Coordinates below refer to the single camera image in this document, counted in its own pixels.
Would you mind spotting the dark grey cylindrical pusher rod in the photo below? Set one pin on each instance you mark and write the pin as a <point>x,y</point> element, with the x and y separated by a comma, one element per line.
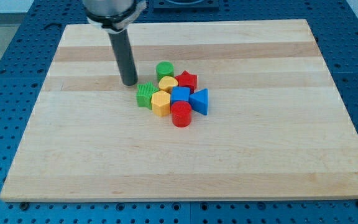
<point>122,50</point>

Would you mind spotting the yellow heart block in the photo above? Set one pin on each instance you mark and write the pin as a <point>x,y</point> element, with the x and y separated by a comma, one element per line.
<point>167,84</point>

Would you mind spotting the blue cube block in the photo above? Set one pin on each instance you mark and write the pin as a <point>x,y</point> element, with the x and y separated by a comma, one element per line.
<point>180,94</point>

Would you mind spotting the red cylinder block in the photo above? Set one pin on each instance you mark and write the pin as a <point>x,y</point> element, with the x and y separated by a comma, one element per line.
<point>181,114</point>

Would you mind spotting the red star block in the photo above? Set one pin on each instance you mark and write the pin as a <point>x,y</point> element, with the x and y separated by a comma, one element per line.
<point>187,79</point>

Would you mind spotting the light wooden board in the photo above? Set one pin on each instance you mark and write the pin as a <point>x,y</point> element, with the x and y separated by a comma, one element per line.
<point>276,128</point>

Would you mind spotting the green cylinder block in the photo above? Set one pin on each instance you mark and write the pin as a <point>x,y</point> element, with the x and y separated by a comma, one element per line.
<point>164,69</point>

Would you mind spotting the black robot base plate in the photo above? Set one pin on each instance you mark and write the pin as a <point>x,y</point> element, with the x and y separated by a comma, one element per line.
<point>183,5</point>

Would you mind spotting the blue triangle block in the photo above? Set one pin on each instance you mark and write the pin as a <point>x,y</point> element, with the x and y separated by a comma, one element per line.
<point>199,101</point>

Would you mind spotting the green star block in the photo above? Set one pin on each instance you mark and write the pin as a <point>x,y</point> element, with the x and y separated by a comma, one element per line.
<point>144,94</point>

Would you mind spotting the yellow hexagon block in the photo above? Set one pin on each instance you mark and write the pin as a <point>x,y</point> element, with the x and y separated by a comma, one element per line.
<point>161,103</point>

